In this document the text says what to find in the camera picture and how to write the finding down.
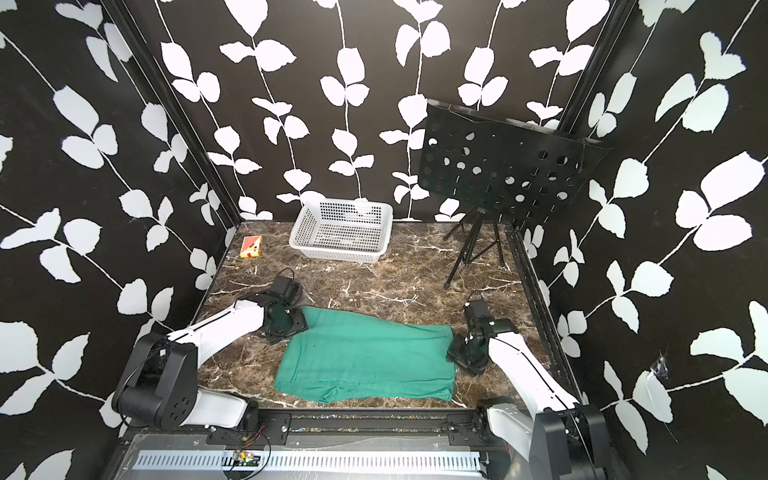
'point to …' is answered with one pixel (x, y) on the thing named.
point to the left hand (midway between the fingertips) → (299, 324)
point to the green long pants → (331, 354)
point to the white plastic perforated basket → (347, 230)
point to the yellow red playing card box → (251, 246)
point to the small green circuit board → (245, 458)
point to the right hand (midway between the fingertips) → (448, 354)
